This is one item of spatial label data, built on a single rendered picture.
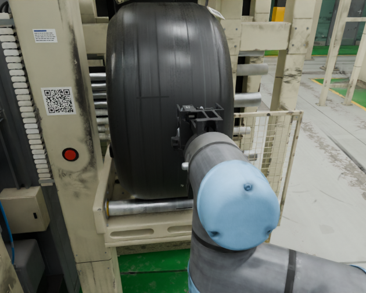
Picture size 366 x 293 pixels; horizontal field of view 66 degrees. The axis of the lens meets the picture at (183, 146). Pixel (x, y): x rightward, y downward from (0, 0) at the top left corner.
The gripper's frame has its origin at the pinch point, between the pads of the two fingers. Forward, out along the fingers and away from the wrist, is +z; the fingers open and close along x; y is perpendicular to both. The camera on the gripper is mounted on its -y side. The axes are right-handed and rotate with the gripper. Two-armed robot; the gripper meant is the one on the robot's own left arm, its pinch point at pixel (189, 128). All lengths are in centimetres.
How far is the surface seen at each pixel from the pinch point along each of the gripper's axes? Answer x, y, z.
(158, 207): 7.2, -29.1, 16.9
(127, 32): 11.9, 19.0, 10.9
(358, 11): -683, 93, 886
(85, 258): 34, -55, 28
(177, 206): 1.5, -29.2, 16.9
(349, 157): -193, -99, 192
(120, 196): 21, -37, 39
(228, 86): -9.6, 7.6, 5.9
